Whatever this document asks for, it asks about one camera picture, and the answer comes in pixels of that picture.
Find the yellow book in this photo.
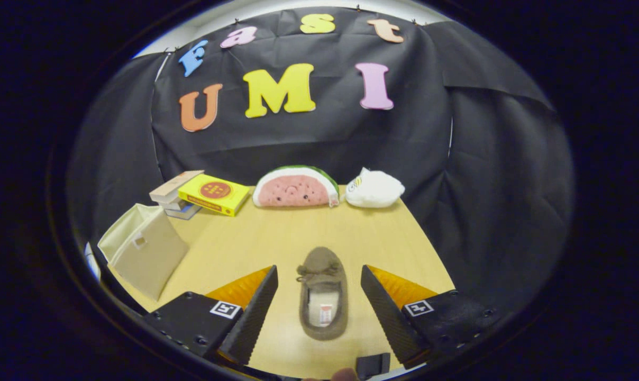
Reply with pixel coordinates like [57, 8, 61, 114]
[178, 174, 251, 217]

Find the white plush toy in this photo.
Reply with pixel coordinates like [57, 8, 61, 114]
[345, 167, 405, 208]

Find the beige book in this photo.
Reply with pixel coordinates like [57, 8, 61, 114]
[149, 170, 205, 203]

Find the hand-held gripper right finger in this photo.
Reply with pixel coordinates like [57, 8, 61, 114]
[360, 265, 503, 370]

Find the blue book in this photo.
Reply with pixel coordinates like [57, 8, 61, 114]
[165, 204, 202, 220]

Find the beige fabric storage box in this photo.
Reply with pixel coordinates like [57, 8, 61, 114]
[97, 203, 189, 301]

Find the watermelon slice plush toy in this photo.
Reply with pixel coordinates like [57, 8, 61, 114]
[252, 165, 340, 208]

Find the brown fuzzy shoe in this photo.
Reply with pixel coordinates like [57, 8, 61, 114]
[296, 247, 349, 341]

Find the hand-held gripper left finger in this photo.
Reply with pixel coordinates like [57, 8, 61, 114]
[142, 265, 279, 367]

